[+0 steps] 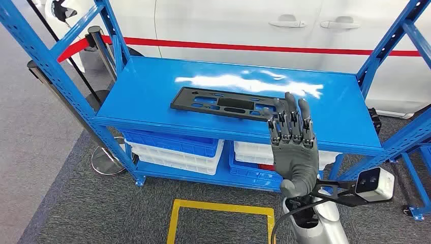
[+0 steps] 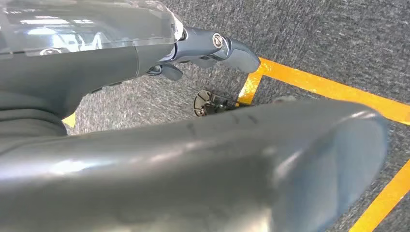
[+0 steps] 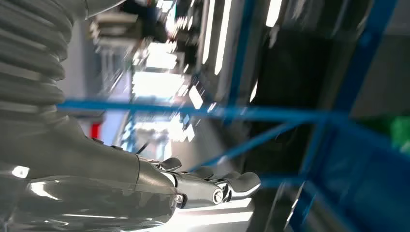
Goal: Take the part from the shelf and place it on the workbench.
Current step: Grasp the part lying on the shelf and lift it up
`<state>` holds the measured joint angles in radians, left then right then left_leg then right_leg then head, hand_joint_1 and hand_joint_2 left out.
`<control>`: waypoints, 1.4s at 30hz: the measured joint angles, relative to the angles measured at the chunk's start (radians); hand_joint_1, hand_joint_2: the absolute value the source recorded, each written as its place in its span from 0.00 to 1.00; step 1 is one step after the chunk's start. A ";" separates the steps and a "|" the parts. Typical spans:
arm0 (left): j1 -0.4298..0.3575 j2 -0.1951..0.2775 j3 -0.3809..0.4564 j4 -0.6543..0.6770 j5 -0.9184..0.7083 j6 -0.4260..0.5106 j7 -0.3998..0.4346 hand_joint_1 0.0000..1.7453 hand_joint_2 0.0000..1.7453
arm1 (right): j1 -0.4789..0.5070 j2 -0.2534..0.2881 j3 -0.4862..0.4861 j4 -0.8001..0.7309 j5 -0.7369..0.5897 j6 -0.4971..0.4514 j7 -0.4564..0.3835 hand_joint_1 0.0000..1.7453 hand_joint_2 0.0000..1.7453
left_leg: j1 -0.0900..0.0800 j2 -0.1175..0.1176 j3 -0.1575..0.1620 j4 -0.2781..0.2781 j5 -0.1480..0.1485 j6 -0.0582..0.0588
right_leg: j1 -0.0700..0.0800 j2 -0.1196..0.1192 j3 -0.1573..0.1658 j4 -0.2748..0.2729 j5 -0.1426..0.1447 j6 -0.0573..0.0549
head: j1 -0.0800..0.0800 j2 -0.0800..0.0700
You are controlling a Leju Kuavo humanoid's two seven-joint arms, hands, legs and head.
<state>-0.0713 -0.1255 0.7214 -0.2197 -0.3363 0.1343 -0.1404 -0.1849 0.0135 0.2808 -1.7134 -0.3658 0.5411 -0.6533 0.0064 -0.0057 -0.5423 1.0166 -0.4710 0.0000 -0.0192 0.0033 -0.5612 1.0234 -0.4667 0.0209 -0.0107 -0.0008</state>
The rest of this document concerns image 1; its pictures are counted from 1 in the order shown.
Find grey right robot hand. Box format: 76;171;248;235
262;92;320;199

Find black plastic plate part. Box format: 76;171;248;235
170;86;289;123

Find blue metal shelf rack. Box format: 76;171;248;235
387;143;431;221
0;0;431;193

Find blue plastic crate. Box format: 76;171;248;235
229;144;284;189
121;129;220;159

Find red barrier belt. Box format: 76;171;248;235
56;36;90;64
101;35;421;57

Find white car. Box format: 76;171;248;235
32;0;431;120

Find black stanchion pole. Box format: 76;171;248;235
26;0;113;113

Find black camera bracket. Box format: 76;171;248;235
310;179;393;208

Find black cable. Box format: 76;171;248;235
270;198;329;244

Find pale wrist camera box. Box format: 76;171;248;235
355;167;395;203

